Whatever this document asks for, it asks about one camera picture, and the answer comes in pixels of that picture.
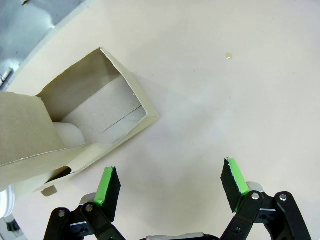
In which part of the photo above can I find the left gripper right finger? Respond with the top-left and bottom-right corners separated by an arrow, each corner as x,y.
219,157 -> 313,240

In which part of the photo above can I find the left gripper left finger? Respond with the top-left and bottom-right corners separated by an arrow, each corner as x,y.
43,165 -> 126,240

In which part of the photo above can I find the brown cardboard cup carrier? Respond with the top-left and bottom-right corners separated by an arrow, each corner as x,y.
0,46 -> 161,198

